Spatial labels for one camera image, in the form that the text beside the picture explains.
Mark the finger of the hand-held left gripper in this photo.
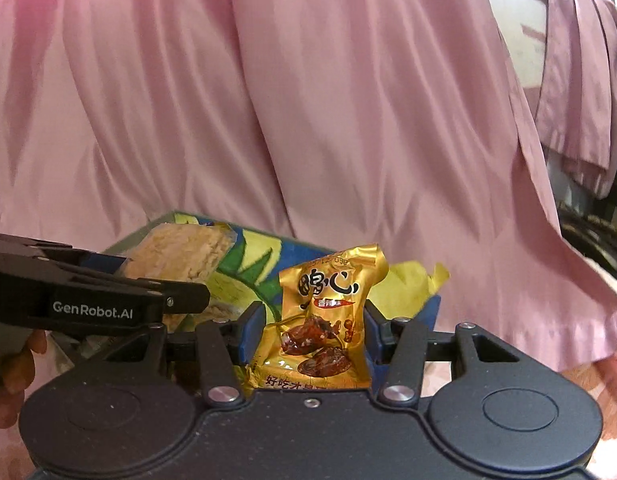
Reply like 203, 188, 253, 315
41, 260, 212, 313
0, 232, 133, 276

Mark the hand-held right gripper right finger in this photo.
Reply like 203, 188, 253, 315
367, 300, 539, 408

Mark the golden snack packet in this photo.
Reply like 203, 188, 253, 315
243, 243, 389, 393

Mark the person's left hand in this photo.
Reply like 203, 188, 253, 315
0, 330, 52, 428

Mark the pink draped sheet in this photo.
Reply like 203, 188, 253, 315
0, 0, 617, 376

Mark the grey tray box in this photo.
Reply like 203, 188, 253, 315
101, 210, 444, 336

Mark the pink window curtain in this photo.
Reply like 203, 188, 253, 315
531, 0, 617, 196

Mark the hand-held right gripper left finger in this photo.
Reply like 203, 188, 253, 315
73, 302, 266, 408

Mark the floral blanket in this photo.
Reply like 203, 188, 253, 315
0, 350, 617, 480

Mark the pale crispy snack packet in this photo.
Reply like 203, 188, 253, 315
121, 222, 239, 333

